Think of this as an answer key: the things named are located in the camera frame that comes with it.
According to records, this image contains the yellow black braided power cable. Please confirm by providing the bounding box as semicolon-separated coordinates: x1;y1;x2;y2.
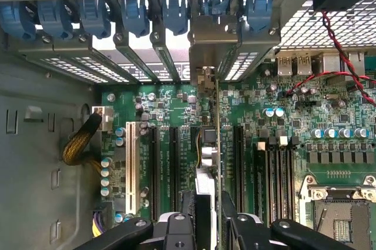
61;114;103;166

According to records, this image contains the grey metal PC case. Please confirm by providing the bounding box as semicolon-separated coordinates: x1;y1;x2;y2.
0;0;376;250

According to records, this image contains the white power connector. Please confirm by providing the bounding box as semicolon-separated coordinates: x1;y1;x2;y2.
91;105;115;132

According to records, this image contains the long black expansion slot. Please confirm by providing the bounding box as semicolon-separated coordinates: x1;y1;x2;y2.
233;124;245;215
169;125;181;215
148;124;162;223

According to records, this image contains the silver rear port block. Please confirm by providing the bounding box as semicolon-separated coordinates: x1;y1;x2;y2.
322;52;348;82

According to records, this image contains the metal CPU socket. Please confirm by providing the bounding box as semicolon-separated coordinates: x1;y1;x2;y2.
298;174;376;250

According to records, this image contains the blue slot retention clip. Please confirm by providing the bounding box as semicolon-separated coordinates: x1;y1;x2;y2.
121;0;151;38
37;0;73;40
0;0;36;41
78;0;112;39
246;0;274;34
160;0;189;36
203;0;230;17

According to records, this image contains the silver USB port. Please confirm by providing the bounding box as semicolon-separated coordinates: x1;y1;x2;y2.
296;54;313;76
277;54;294;76

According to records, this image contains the purple yellow wire bundle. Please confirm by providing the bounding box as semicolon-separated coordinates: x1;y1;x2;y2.
92;210;104;238

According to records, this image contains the red black twisted wire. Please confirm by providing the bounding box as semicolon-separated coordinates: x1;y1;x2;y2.
284;9;376;105

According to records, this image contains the green motherboard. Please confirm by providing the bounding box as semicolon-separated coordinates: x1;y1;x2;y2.
100;52;376;250

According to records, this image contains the black RAM slot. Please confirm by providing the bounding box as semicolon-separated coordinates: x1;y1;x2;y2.
278;135;288;222
267;136;279;224
253;141;267;228
287;136;299;221

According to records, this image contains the white PCI expansion slot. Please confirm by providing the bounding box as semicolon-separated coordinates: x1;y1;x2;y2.
125;120;139;215

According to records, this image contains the perforated metal slot cover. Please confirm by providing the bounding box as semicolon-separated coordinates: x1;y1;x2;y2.
36;55;102;85
219;50;267;82
72;55;132;84

